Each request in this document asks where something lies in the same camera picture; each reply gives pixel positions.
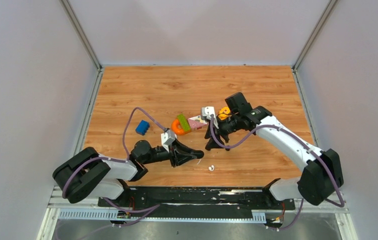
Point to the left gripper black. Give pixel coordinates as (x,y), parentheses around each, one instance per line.
(177,152)

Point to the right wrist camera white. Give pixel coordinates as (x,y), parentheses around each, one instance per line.
(208,114)

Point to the orange ring toy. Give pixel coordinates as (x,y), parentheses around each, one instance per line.
(178,129)

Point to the green toy block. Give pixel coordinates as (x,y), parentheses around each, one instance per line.
(184,124)

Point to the pink patterned card box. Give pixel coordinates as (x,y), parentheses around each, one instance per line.
(196,122)

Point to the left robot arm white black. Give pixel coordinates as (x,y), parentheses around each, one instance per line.
(90,174)

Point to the yellow traffic light toy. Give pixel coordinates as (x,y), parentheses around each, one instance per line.
(224,113)

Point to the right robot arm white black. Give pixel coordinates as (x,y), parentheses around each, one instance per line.
(321,171)

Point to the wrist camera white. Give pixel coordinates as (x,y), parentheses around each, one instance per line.
(208,114)
(167,138)

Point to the white slotted cable duct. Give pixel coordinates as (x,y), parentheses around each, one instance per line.
(114,215)

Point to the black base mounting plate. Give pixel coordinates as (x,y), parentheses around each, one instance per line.
(201,202)

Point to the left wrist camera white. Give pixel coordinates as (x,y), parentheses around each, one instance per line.
(167,138)

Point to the blue toy block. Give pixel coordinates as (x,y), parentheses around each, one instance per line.
(142,127)

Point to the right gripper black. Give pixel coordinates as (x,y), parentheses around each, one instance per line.
(211,143)

